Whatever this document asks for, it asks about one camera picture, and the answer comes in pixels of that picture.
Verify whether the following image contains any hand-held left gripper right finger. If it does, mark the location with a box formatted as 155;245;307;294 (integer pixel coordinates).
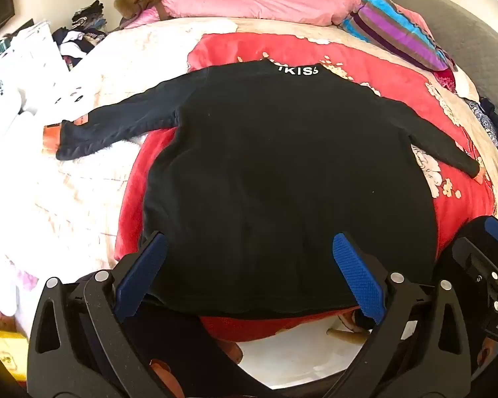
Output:
328;232;471;398

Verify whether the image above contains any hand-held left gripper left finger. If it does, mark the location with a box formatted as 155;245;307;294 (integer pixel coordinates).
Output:
27;231;171;398

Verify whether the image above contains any black long-sleeved shirt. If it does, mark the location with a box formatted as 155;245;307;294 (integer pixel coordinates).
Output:
43;59;485;320

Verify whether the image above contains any pile of mixed clothes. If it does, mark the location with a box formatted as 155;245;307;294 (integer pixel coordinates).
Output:
52;1;109;71

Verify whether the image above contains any peach patterned bedsheet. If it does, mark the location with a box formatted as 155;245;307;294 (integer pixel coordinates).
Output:
0;19;241;311

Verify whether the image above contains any blue patterned cloth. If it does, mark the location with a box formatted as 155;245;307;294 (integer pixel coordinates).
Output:
464;99;498;148

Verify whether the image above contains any white petal-shaped chair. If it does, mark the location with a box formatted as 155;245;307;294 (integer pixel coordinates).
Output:
0;257;21;311

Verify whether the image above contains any maroon cloth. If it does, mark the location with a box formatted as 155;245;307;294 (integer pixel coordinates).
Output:
434;68;458;94

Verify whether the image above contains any yellow cloth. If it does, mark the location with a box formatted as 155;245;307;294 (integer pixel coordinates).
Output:
0;327;28;382

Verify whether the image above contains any grey quilted headboard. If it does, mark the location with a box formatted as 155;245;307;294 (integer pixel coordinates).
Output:
382;0;498;92

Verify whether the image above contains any striped plush pillow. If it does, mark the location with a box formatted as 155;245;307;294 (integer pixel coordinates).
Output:
342;0;455;71

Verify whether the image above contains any red floral blanket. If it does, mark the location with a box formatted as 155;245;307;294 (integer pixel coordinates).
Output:
114;32;496;343

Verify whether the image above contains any white drawer cabinet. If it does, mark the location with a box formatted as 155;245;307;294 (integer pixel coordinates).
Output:
0;20;67;92

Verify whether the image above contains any pink quilt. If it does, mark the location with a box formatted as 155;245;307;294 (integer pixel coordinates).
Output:
124;0;364;30

